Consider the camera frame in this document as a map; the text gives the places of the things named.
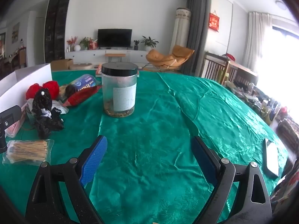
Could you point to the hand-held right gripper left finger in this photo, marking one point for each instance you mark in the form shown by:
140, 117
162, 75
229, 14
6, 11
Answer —
94, 158

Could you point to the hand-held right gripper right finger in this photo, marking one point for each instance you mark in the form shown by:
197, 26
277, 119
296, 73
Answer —
205, 163

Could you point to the pink floral packets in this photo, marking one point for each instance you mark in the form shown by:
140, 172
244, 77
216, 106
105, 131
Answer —
14, 128

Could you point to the white printed packet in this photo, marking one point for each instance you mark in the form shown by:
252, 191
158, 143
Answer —
59, 107

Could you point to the blue dark jar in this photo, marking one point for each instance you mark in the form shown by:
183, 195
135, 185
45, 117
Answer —
84, 81

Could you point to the pack of cotton swabs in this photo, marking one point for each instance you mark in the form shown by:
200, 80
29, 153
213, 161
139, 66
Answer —
28, 151

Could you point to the black lace cloth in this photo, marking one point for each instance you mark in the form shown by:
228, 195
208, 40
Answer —
43, 107

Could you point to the red yarn ball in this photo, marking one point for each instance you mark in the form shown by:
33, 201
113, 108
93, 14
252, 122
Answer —
33, 91
51, 88

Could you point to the white board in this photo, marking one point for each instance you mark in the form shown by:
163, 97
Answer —
23, 84

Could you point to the green satin tablecloth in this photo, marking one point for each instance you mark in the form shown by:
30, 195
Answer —
151, 133

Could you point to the red foil packet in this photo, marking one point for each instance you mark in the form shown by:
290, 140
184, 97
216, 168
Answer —
81, 95

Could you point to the tan paper pack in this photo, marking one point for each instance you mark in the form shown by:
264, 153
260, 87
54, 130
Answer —
62, 91

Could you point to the smartphone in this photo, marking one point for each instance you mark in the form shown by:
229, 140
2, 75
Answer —
271, 156

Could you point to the clear jar with black lid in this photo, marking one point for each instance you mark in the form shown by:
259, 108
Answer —
119, 93

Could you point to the cardboard box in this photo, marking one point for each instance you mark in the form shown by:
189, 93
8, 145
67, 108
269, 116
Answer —
60, 64

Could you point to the pile of assorted clutter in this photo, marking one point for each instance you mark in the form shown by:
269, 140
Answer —
264, 105

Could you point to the beige round floor cushion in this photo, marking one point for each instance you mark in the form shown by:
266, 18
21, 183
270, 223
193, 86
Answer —
81, 66

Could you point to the dark wooden chair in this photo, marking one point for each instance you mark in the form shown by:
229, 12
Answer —
213, 67

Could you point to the wooden desk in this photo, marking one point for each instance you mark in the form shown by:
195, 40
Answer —
243, 71

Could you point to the white round vase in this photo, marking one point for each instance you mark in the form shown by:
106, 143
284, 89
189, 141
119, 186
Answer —
77, 47

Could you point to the red flowers in vase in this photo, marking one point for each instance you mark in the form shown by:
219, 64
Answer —
71, 42

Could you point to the white television cabinet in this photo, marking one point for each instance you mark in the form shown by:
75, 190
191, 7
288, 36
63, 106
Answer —
93, 54

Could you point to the small wooden side table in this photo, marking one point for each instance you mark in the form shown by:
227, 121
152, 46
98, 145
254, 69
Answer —
115, 55

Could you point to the dark display cabinet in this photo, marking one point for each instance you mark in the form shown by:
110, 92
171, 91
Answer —
57, 28

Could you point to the green and red plant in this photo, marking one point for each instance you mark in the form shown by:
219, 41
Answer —
85, 43

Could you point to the orange lounge chair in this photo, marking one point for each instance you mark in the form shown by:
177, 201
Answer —
168, 57

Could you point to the red gift box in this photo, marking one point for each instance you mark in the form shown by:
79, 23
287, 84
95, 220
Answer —
95, 45

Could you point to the small dark potted plant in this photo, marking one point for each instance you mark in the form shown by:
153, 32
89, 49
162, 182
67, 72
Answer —
136, 44

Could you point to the black television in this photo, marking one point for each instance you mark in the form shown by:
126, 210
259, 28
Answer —
114, 38

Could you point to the large green potted plant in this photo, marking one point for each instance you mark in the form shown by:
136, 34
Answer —
149, 43

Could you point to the grey curtain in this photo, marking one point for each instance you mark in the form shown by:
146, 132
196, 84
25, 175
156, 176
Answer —
195, 32

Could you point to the white curtain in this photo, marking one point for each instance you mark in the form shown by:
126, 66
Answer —
255, 42

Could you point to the covered standing air conditioner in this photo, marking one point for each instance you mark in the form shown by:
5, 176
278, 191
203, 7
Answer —
179, 32

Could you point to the ceiling lamp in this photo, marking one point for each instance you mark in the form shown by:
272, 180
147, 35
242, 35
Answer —
281, 5

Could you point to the framed wall picture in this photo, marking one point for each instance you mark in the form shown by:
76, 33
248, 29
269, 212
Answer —
15, 33

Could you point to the red wall hanging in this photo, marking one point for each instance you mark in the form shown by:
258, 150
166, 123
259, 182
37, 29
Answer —
214, 22

